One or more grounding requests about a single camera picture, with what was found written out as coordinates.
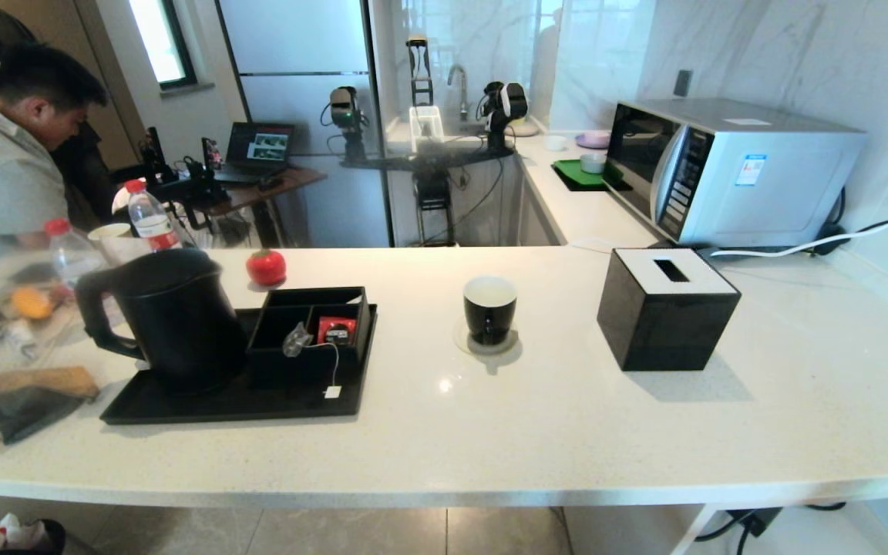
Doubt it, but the black trash bin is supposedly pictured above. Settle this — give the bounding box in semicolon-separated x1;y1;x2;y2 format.
0;513;67;555

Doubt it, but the black camera on stand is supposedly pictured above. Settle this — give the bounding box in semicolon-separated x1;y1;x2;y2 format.
327;86;370;163

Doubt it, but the white power cable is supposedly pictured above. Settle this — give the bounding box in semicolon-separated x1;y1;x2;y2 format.
710;171;888;259

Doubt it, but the round translucent coaster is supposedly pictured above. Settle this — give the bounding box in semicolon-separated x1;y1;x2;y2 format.
452;318;521;356

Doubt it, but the clear plastic food container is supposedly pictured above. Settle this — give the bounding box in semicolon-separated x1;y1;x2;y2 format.
0;258;89;363

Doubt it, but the red sachet packet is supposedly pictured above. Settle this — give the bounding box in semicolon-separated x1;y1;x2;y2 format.
318;316;357;345

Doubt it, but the grey refrigerator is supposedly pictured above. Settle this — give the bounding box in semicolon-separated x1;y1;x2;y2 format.
217;0;395;247

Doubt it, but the black mug white inside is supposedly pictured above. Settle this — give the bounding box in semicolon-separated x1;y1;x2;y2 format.
463;275;519;346

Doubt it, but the brown wooden desk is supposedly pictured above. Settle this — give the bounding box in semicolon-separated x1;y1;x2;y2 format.
174;166;328;247

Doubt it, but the red tomato-shaped toy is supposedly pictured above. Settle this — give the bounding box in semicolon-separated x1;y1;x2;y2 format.
246;248;288;287

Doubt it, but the paper cup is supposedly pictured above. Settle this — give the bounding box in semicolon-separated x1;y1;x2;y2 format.
87;223;153;267

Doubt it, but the black handheld controller rig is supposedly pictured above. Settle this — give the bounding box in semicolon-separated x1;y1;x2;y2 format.
140;127;230;228

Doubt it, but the black laptop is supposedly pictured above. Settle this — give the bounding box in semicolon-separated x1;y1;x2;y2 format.
215;122;296;184

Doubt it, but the black rectangular serving tray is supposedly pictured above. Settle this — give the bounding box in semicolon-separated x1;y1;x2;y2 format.
99;303;378;426

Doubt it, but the brown and black cloth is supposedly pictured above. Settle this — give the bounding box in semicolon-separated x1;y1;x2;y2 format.
0;366;100;452

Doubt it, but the brown wooden door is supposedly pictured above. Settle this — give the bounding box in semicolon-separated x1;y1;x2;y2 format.
0;0;146;169

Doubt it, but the tea bag with white tag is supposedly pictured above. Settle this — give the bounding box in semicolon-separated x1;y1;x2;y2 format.
282;321;343;400

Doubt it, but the clear water bottle red cap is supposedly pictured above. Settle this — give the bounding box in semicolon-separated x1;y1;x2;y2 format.
43;218;103;288
124;179;182;252

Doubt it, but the black compartment organizer box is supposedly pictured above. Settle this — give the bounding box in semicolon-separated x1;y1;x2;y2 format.
246;286;372;386

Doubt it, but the black charger cable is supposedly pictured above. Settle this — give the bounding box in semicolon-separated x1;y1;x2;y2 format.
695;503;848;555

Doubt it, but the black tissue box white top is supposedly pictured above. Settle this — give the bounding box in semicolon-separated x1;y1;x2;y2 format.
597;247;742;372

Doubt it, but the person in grey shirt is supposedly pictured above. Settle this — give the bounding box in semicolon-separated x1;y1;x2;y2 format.
0;42;110;267

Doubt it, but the white plastic frame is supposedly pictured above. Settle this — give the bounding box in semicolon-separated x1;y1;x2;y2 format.
410;106;445;153

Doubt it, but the black teleoperation stand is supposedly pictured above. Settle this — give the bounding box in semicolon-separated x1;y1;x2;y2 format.
340;143;518;246

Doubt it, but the dark-framed window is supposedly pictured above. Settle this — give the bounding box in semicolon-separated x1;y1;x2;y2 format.
128;0;199;89

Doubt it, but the black white teleoperation handle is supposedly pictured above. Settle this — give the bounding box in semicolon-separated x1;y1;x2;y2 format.
479;81;530;153

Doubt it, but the chrome sink faucet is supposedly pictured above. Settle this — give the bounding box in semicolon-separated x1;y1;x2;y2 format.
447;64;472;122

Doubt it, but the green tray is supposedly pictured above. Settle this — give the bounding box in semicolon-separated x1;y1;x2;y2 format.
551;158;633;193

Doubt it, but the black electric kettle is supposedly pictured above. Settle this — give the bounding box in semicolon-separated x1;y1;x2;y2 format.
74;247;249;396

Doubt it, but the orange food item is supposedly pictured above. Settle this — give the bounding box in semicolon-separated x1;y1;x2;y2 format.
11;285;56;321

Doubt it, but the black upright gripper tool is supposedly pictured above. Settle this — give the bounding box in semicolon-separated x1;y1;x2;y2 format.
405;35;436;107

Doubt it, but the silver microwave oven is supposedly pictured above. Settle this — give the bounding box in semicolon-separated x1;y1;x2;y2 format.
603;98;869;248

